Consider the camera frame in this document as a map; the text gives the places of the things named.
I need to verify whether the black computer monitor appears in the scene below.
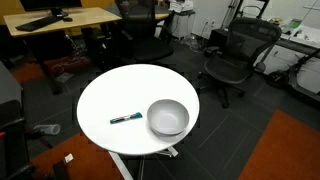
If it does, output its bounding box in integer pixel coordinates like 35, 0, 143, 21
19, 0, 82, 17

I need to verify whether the wooden desk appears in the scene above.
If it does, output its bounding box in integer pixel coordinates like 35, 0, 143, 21
3, 6, 123, 95

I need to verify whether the white cabinet with papers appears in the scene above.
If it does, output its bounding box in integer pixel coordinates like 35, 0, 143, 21
169, 0, 195, 39

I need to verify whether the teal black marker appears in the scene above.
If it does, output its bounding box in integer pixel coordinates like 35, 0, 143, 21
109, 112, 143, 124

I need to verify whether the black cabinet at left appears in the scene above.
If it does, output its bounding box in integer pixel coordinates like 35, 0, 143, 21
0, 62, 33, 180

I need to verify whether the black electric scooter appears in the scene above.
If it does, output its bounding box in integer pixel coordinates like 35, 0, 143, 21
266, 48, 320, 101

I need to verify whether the black keyboard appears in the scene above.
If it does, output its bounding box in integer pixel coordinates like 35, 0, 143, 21
16, 16, 61, 32

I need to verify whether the black office chair at desk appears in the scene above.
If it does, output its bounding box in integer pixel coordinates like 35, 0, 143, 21
115, 0, 174, 63

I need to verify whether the white ceramic bowl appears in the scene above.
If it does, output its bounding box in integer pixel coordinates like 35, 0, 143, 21
147, 99, 190, 135

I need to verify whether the round white table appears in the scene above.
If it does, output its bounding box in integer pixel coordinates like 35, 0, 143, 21
77, 64, 200, 180

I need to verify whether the black computer mouse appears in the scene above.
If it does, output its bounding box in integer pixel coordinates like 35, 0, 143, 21
63, 17, 73, 22

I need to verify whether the black mesh office chair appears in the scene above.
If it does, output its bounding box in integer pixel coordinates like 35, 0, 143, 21
199, 17, 282, 108

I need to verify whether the clear plastic cup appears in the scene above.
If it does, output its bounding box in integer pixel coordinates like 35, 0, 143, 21
34, 124, 61, 135

